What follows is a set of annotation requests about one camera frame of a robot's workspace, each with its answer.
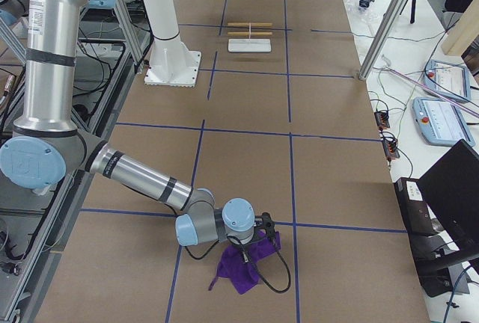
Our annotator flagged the purple towel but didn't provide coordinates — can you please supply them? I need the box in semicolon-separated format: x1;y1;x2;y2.
208;232;275;295

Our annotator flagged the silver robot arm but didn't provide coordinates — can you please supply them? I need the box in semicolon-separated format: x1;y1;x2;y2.
1;0;259;246

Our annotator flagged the white wooden towel rack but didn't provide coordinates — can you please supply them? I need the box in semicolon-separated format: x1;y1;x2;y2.
227;22;272;53

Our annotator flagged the brown paper table cover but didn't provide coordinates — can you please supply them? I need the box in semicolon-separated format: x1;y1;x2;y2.
36;0;429;322

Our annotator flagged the far orange connector block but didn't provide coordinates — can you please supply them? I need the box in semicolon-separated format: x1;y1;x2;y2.
374;105;390;131

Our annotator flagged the orange connector block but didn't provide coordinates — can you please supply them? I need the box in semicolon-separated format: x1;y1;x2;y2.
374;105;390;131
379;131;400;162

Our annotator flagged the near orange connector block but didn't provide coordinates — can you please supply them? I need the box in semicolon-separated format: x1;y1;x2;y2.
379;131;400;162

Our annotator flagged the black computer box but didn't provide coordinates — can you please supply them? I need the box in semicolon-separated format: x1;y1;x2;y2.
394;177;439;237

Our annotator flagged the blue black handheld tool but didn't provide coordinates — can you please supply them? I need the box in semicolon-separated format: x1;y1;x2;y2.
359;0;374;9

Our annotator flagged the near teach pendant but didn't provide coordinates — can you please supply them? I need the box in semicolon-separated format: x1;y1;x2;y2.
412;97;475;147

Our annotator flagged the teach pendant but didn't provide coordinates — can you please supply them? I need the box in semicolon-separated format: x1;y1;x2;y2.
412;97;475;147
424;59;471;102

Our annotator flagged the black monitor on stand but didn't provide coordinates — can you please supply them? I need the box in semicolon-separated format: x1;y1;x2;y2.
409;139;478;297

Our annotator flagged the far teach pendant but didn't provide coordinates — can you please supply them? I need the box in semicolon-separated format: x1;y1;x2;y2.
424;59;471;102

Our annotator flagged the black tripod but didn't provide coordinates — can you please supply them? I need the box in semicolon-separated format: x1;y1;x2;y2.
400;0;417;24

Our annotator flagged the wooden beam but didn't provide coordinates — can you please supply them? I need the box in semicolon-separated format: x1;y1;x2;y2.
442;0;478;56

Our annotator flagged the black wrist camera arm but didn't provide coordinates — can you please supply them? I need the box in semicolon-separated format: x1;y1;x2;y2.
259;212;275;241

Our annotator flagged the aluminium frame post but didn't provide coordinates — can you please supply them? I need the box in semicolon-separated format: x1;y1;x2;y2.
358;0;407;81

